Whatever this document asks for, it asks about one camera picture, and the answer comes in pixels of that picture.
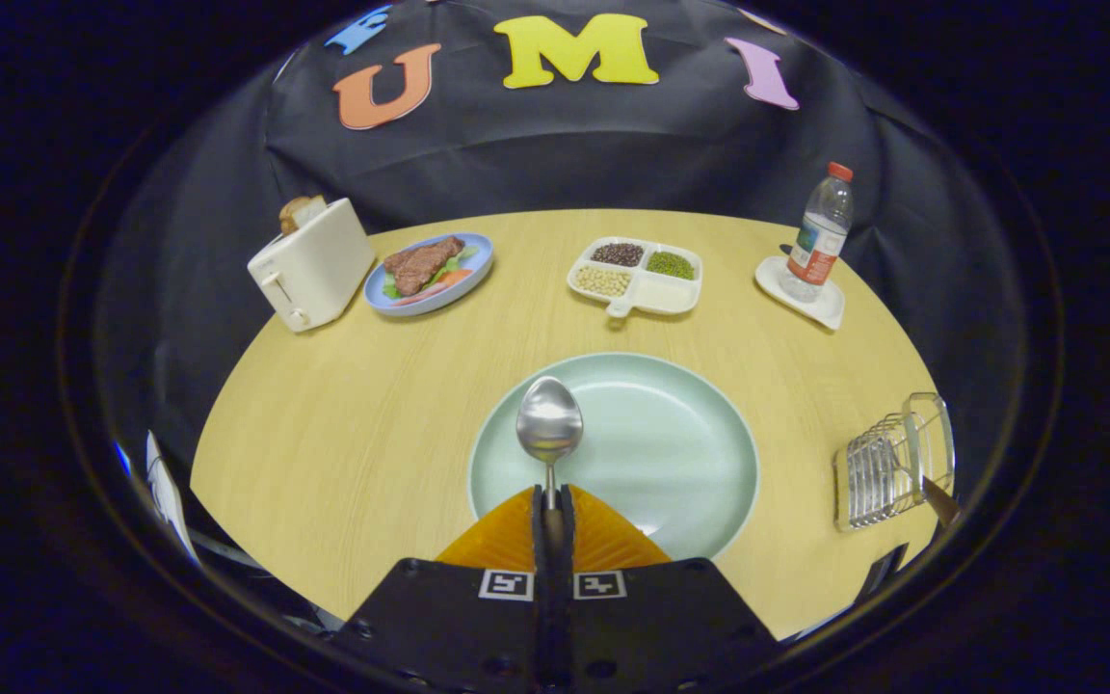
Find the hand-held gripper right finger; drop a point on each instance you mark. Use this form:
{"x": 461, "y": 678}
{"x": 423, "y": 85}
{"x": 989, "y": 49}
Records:
{"x": 651, "y": 627}

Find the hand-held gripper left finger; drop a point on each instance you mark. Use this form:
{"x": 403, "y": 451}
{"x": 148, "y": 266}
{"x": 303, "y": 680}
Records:
{"x": 459, "y": 627}

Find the pale green plate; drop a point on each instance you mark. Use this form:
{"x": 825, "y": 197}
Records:
{"x": 671, "y": 453}

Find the metal cutlery drainer rack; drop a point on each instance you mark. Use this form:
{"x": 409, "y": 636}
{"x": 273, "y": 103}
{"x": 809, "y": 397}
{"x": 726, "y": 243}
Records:
{"x": 878, "y": 472}

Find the white divided dish with beans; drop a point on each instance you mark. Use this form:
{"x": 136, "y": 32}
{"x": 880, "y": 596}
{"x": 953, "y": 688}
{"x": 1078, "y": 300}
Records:
{"x": 666, "y": 294}

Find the green and orange vegetables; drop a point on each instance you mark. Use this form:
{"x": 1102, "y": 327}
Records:
{"x": 454, "y": 280}

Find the white square coaster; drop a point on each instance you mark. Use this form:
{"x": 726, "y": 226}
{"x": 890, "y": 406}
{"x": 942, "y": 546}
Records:
{"x": 810, "y": 306}

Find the brown steak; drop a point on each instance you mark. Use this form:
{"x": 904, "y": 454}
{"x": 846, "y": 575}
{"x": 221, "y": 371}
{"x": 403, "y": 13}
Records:
{"x": 420, "y": 265}

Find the blue plate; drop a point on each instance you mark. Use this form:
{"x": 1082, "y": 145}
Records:
{"x": 473, "y": 255}

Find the cream toaster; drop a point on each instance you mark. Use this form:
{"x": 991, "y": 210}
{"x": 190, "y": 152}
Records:
{"x": 319, "y": 270}

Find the clear water bottle red cap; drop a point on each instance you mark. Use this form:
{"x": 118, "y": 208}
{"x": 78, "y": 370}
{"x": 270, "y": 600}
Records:
{"x": 820, "y": 241}

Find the toasted bread slice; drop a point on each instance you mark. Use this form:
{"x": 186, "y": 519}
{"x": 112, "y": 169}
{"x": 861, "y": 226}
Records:
{"x": 300, "y": 212}

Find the black backdrop cloth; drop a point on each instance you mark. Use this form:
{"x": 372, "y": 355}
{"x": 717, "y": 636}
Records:
{"x": 555, "y": 154}

